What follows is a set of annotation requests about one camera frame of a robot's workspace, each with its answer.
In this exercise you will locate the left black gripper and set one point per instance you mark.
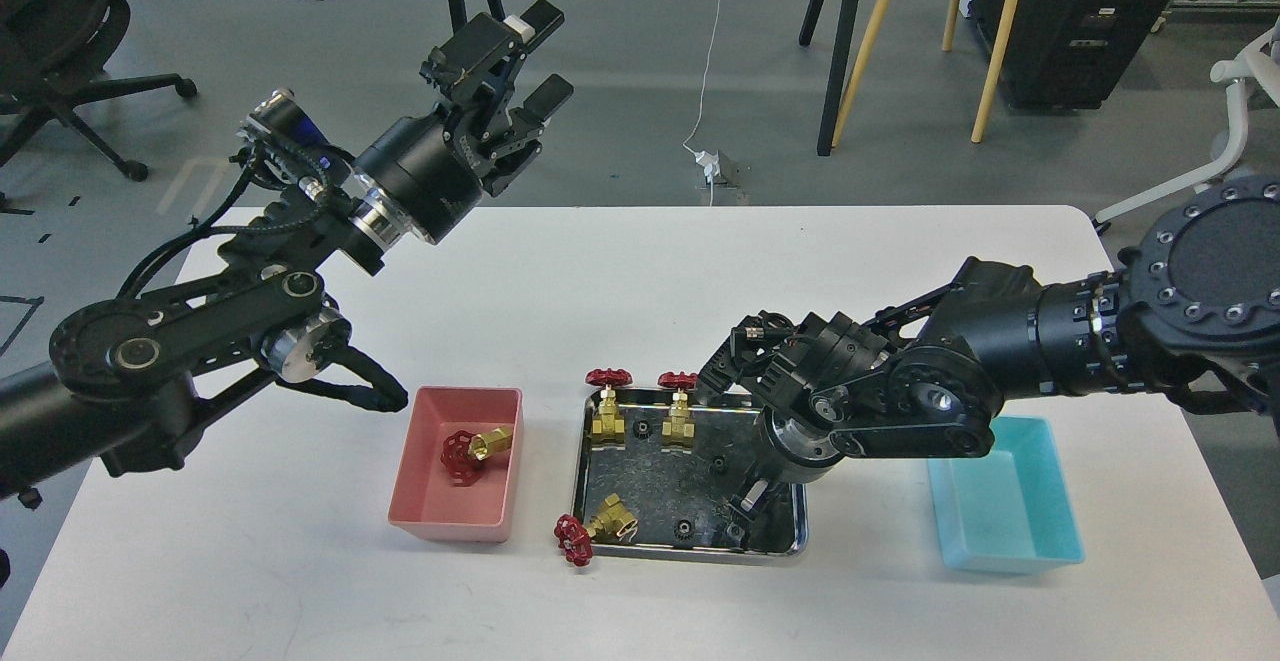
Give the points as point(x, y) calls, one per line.
point(436, 176)

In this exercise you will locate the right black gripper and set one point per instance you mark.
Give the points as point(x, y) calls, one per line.
point(817, 383)

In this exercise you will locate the brass valve red wheel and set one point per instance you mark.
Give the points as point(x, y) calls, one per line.
point(468, 456)

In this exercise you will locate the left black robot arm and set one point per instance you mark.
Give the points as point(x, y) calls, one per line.
point(227, 310)

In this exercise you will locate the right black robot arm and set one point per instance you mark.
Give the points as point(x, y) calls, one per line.
point(1191, 314)

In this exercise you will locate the black gear front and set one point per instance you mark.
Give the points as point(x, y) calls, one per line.
point(683, 530)

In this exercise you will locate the brass valve back right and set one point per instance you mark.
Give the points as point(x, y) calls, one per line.
point(678, 430)

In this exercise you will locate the brass valve back left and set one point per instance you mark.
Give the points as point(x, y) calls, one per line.
point(608, 428)

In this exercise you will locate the brass valve front left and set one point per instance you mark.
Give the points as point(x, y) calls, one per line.
point(612, 523)

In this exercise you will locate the blue plastic box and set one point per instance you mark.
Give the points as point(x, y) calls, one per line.
point(1009, 511)

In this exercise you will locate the pink plastic box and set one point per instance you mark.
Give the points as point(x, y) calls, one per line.
point(421, 503)

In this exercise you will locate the metal tray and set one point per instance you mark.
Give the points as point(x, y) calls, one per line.
point(663, 486)

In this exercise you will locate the black office chair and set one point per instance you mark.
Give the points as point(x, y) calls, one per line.
point(54, 52)

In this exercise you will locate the black cabinet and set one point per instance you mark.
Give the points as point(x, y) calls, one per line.
point(1070, 54)

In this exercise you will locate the white power adapter with cable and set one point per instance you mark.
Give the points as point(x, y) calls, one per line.
point(709, 162)

